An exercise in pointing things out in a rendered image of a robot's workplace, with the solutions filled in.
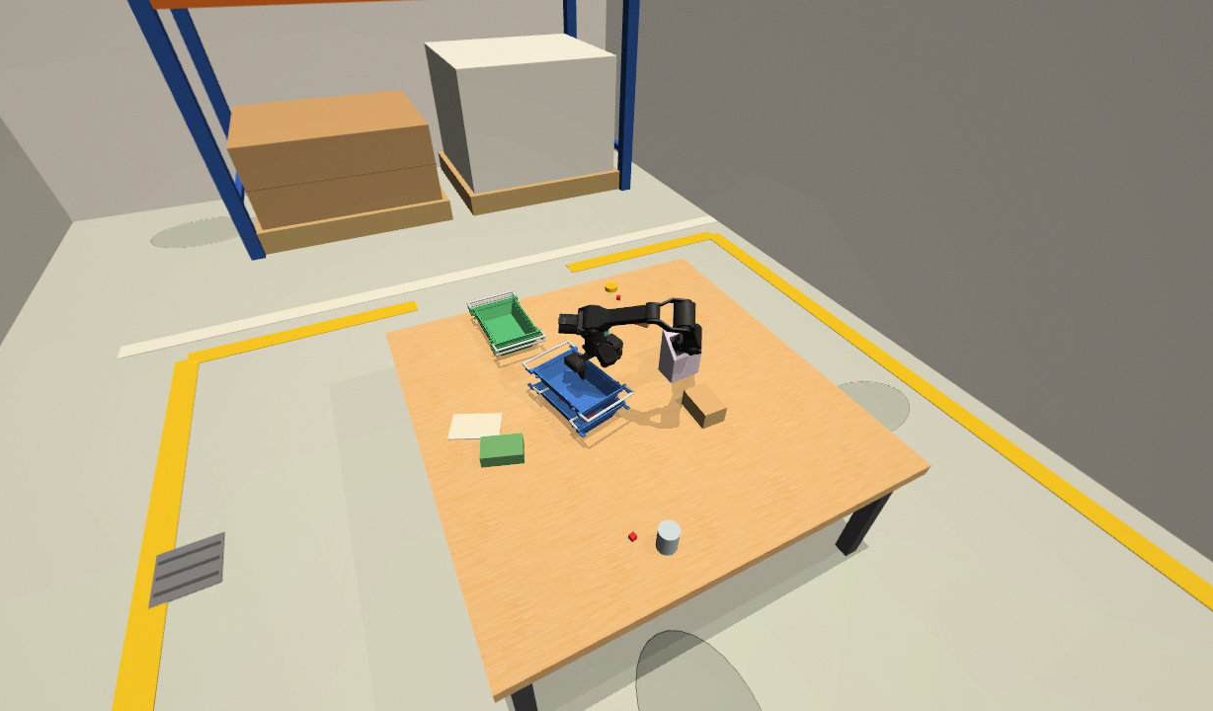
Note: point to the grey cylinder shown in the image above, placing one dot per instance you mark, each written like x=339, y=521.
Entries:
x=668, y=537

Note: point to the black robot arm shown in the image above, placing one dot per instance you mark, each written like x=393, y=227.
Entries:
x=593, y=321

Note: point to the green rectangular block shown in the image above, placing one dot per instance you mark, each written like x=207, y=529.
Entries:
x=502, y=449

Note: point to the blue plastic tray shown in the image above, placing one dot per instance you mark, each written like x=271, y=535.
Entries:
x=564, y=410
x=586, y=396

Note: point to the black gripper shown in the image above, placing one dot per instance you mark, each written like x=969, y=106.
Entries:
x=578, y=362

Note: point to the cream flat rectangular pad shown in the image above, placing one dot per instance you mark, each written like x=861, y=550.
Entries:
x=473, y=426

